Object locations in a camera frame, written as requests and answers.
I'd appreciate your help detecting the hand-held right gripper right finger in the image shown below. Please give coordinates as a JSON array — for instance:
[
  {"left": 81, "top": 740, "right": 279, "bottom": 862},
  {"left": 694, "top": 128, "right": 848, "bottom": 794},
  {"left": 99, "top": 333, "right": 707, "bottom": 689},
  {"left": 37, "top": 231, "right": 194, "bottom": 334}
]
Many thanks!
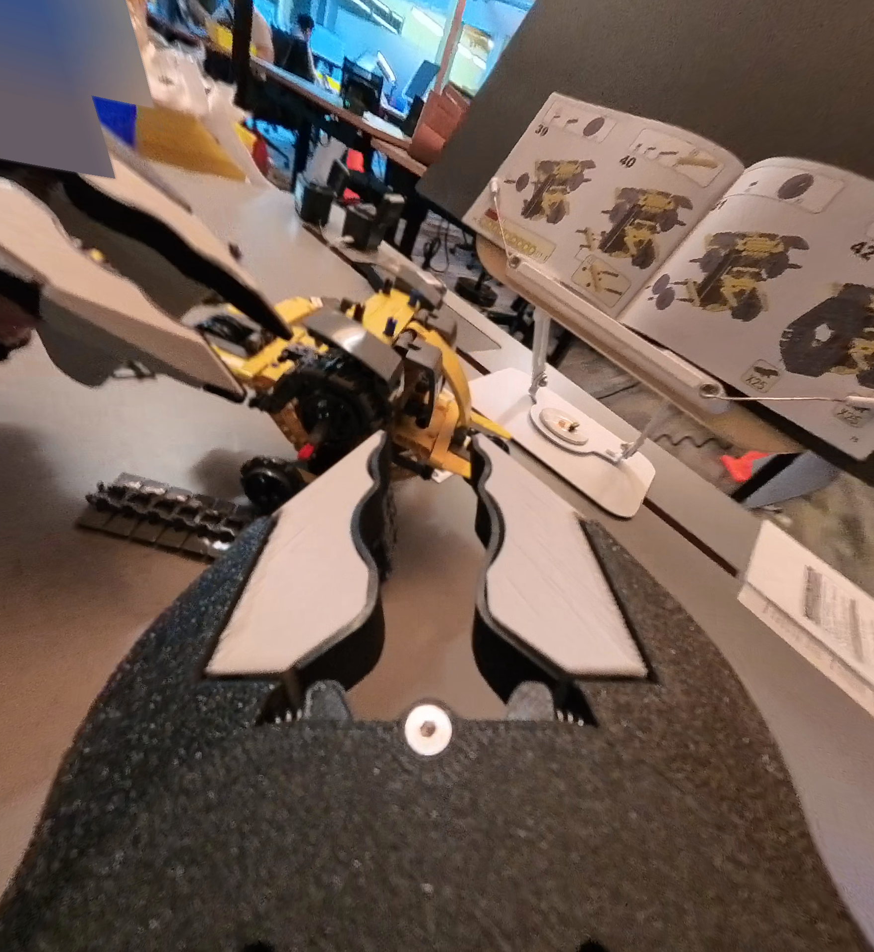
[{"left": 469, "top": 435, "right": 650, "bottom": 722}]

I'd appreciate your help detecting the brown cardboard box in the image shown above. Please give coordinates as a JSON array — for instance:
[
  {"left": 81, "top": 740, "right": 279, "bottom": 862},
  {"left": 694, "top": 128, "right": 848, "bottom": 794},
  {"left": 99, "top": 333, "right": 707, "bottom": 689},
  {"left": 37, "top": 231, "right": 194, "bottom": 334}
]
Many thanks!
[{"left": 411, "top": 85, "right": 473, "bottom": 162}]

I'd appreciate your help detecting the black computer monitor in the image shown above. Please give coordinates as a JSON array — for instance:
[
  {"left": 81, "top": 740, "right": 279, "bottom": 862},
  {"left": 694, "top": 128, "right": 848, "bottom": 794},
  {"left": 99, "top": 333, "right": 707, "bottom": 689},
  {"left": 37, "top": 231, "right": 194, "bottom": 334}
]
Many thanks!
[{"left": 340, "top": 59, "right": 383, "bottom": 114}]

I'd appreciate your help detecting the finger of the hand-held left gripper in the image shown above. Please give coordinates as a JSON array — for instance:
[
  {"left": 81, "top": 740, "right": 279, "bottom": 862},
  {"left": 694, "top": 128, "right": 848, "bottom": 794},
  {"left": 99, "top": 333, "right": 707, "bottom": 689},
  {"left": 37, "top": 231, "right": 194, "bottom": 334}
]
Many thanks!
[
  {"left": 65, "top": 167, "right": 294, "bottom": 341},
  {"left": 0, "top": 178, "right": 250, "bottom": 406}
]

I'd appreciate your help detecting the dark grey divider panel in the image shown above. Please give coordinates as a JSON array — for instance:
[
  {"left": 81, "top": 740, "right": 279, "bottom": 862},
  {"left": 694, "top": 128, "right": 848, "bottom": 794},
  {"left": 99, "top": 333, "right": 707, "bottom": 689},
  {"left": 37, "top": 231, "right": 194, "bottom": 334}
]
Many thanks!
[{"left": 415, "top": 0, "right": 874, "bottom": 484}]

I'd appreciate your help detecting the black power adapter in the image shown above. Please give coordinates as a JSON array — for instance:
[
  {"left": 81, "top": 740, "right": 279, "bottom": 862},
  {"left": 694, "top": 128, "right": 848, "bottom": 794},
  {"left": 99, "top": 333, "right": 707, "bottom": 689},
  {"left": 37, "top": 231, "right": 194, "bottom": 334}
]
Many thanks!
[
  {"left": 299, "top": 178, "right": 339, "bottom": 226},
  {"left": 344, "top": 192, "right": 408, "bottom": 251}
]

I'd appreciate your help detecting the blue plastic bin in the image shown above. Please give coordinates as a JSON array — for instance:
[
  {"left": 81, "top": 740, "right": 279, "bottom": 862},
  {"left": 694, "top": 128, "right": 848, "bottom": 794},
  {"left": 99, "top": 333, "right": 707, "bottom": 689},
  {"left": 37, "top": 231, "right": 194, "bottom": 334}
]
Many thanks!
[{"left": 93, "top": 97, "right": 139, "bottom": 147}]

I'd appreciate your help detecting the yellow storage bin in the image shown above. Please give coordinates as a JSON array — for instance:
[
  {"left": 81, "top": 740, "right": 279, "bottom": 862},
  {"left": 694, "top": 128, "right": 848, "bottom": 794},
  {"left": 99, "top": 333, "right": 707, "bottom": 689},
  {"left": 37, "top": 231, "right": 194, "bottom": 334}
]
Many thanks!
[{"left": 138, "top": 104, "right": 250, "bottom": 184}]

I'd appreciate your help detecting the yellow toy brick vehicle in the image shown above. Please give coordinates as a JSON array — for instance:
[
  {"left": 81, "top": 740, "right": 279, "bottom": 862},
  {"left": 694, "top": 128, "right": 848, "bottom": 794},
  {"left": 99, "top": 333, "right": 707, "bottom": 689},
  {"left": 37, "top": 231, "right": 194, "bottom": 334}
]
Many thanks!
[{"left": 184, "top": 286, "right": 516, "bottom": 516}]

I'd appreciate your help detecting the white printed paper sheet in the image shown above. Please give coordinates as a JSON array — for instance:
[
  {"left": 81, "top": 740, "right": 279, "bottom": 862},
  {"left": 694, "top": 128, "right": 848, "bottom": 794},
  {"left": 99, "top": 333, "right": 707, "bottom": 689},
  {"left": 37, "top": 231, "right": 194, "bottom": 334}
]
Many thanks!
[{"left": 737, "top": 519, "right": 874, "bottom": 733}]

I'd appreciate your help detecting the red plastic object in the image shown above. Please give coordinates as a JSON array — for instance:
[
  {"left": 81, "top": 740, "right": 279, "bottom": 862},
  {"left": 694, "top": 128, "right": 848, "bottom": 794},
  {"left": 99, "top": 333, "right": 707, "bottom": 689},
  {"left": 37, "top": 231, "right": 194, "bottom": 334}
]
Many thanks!
[{"left": 720, "top": 450, "right": 774, "bottom": 486}]

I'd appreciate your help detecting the white book stand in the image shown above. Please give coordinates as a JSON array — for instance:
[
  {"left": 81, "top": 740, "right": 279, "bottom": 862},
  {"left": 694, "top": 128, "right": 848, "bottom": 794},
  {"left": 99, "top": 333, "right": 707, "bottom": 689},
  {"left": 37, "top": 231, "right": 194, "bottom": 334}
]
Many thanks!
[{"left": 470, "top": 178, "right": 874, "bottom": 522}]

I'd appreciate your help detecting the grey toy track strip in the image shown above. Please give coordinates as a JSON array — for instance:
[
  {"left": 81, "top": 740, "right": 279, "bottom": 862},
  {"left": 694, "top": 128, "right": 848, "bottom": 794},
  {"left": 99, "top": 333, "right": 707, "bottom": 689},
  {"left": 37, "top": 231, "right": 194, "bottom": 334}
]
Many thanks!
[
  {"left": 74, "top": 471, "right": 255, "bottom": 564},
  {"left": 288, "top": 348, "right": 402, "bottom": 456},
  {"left": 370, "top": 446, "right": 402, "bottom": 583}
]

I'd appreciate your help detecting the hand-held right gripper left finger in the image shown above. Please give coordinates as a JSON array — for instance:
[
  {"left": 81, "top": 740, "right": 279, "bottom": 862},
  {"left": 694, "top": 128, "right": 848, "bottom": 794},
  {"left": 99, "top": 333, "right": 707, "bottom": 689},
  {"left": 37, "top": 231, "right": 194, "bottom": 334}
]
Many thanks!
[{"left": 203, "top": 430, "right": 389, "bottom": 696}]

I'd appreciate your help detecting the open instruction booklet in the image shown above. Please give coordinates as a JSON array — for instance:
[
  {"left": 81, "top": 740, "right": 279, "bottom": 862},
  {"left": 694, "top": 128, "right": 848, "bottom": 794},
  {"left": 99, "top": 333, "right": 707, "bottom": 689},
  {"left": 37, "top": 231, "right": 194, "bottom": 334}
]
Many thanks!
[{"left": 463, "top": 91, "right": 874, "bottom": 462}]

